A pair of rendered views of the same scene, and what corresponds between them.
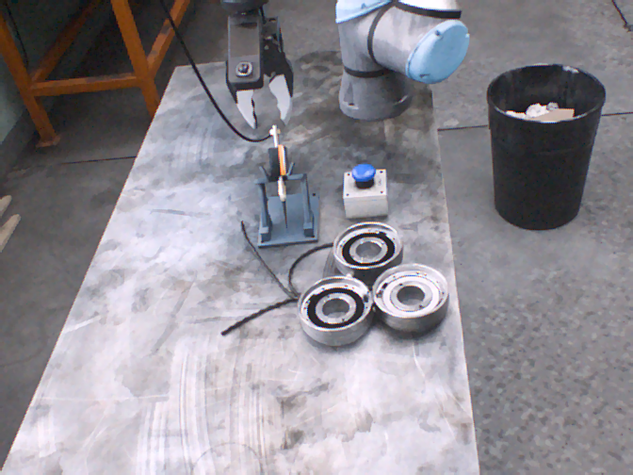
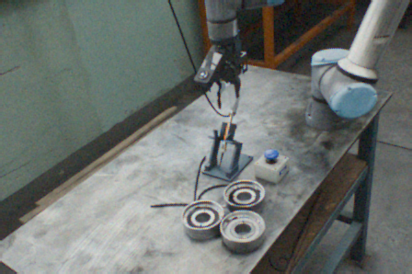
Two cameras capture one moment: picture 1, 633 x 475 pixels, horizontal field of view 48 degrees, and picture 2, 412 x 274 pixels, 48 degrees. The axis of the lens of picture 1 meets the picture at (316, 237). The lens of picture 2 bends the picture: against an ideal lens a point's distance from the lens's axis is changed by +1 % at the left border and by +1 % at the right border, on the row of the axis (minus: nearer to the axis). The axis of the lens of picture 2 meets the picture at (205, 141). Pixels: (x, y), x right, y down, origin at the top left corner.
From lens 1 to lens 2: 47 cm
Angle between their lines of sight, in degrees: 25
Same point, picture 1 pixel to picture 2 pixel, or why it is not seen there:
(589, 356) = not seen: outside the picture
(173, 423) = (98, 236)
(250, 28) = (217, 55)
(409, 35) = (335, 85)
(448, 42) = (357, 97)
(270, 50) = (228, 69)
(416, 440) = not seen: outside the picture
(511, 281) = not seen: outside the picture
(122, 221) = (157, 134)
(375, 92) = (322, 113)
